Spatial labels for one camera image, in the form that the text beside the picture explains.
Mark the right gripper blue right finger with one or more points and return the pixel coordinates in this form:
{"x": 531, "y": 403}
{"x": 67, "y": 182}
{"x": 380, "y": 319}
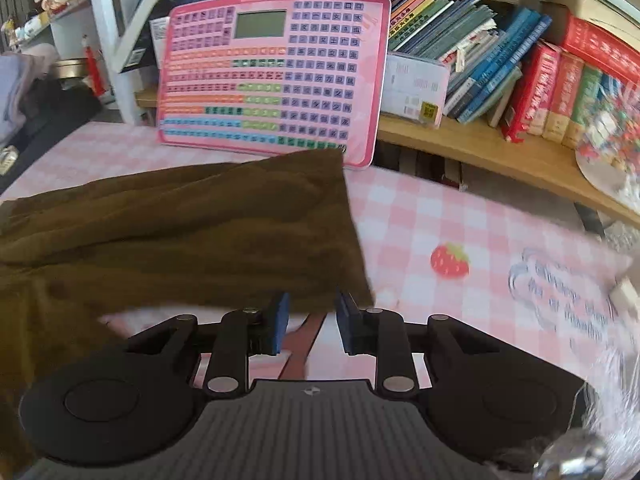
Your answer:
{"x": 382, "y": 334}

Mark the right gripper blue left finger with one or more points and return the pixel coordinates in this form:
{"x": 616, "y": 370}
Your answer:
{"x": 239, "y": 335}

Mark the brown garment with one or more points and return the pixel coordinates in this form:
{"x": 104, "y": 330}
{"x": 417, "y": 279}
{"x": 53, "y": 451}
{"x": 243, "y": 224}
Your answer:
{"x": 216, "y": 235}

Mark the white small box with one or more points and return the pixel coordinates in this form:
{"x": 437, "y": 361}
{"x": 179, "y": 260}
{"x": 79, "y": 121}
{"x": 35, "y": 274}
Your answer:
{"x": 415, "y": 89}

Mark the pink learning tablet board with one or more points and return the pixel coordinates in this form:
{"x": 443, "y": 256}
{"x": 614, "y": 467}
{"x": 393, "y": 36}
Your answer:
{"x": 272, "y": 77}

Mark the row of red dictionaries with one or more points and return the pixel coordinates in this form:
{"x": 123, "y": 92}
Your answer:
{"x": 561, "y": 79}

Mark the stack of blue books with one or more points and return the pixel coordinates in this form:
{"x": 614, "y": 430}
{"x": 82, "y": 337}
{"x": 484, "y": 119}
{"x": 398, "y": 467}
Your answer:
{"x": 476, "y": 43}

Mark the clear bag of candies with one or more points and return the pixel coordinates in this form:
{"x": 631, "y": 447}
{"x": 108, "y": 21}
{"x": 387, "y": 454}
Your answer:
{"x": 608, "y": 151}

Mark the red tassel ornament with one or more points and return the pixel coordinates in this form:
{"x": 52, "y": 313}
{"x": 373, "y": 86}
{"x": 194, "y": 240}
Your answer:
{"x": 93, "y": 69}

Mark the white wooden bookshelf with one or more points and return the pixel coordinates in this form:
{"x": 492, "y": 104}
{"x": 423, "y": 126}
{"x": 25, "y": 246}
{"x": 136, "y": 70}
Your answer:
{"x": 540, "y": 164}

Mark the metal round tin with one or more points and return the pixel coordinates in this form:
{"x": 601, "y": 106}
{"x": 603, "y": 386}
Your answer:
{"x": 72, "y": 68}

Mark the lavender cloth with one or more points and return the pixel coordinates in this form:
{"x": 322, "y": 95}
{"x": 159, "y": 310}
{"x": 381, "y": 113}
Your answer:
{"x": 18, "y": 73}

